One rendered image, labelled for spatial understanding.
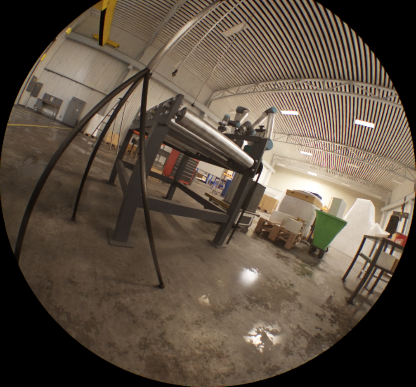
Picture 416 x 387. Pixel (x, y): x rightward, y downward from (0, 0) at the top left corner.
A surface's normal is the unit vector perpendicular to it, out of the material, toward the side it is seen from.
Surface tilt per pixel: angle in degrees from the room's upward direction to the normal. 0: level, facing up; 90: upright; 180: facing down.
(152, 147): 90
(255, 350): 0
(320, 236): 101
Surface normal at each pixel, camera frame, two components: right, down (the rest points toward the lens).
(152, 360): 0.40, -0.91
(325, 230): -0.83, -0.15
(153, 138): 0.61, 0.28
